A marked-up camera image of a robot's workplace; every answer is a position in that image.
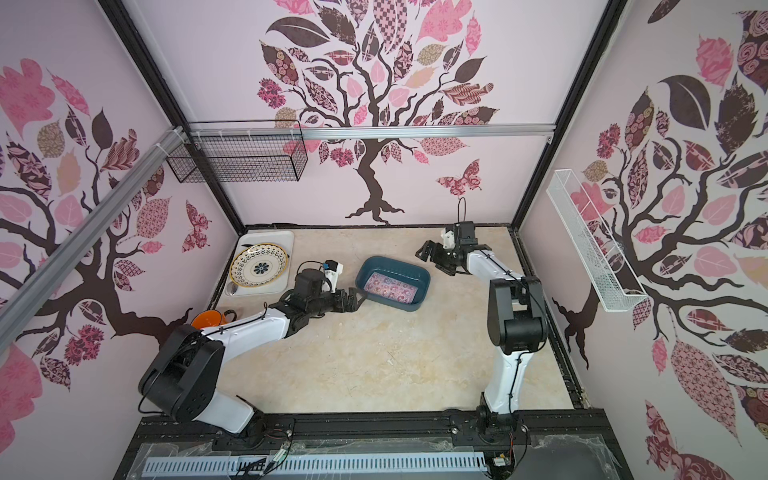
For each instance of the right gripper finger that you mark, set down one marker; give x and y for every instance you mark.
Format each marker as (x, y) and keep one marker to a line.
(443, 265)
(426, 251)

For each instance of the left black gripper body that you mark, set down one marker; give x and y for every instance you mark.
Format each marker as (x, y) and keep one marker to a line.
(327, 302)

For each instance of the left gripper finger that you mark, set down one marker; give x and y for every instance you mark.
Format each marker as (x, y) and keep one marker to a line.
(353, 304)
(353, 292)

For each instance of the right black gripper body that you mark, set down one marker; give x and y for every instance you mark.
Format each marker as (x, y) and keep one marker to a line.
(441, 255)

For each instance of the pink sticker sheet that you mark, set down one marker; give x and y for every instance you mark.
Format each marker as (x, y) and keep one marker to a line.
(390, 288)

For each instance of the teal plastic storage box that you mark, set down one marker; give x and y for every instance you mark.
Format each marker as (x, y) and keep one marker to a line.
(406, 272)

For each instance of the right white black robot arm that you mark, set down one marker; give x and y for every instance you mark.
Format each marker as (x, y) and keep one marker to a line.
(516, 314)

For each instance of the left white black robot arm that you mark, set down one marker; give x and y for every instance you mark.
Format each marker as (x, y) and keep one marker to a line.
(182, 379)

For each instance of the patterned ceramic plate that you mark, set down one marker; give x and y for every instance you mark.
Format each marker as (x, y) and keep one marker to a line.
(258, 265)

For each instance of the orange cup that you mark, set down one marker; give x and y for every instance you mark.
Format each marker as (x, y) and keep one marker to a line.
(208, 319)

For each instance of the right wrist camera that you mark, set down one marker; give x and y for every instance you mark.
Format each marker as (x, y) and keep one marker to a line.
(448, 239)

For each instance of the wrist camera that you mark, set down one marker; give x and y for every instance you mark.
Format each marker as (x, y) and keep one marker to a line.
(332, 271)
(448, 239)

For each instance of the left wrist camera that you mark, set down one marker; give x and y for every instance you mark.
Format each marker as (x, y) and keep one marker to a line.
(332, 271)

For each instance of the black wire basket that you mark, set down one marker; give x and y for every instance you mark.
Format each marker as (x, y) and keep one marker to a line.
(241, 152)

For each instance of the white wire shelf basket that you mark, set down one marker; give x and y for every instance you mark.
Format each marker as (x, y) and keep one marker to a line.
(580, 207)

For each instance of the white slotted cable duct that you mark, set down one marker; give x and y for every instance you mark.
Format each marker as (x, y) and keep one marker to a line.
(316, 464)

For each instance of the aluminium rail back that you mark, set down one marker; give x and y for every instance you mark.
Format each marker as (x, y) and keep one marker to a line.
(369, 132)

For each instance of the aluminium rail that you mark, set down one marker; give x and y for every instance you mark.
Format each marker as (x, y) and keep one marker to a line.
(369, 132)
(32, 295)

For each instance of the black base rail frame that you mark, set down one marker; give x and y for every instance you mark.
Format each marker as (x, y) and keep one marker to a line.
(529, 444)

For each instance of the aluminium rail left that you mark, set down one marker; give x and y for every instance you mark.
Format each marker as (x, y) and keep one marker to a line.
(32, 295)

